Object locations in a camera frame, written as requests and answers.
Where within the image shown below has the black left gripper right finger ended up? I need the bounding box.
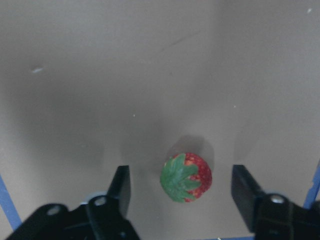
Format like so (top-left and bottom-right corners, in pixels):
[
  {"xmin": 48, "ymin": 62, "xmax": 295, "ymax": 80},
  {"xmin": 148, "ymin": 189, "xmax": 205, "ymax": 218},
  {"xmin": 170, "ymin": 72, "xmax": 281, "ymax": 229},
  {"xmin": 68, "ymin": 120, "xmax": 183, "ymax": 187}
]
[{"xmin": 231, "ymin": 164, "xmax": 265, "ymax": 233}]

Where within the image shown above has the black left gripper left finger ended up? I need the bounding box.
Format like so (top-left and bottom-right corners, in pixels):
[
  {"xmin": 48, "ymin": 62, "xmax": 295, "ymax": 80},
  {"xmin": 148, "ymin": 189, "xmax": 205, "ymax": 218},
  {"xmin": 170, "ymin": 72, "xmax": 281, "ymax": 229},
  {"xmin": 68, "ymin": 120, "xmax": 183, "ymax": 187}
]
[{"xmin": 106, "ymin": 165, "xmax": 131, "ymax": 224}]

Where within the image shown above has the red strawberry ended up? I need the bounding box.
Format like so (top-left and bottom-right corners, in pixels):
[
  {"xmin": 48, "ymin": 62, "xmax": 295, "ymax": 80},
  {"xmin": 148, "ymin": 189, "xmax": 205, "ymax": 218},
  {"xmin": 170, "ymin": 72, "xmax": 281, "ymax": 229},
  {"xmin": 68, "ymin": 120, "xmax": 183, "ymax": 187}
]
[{"xmin": 159, "ymin": 152, "xmax": 213, "ymax": 203}]

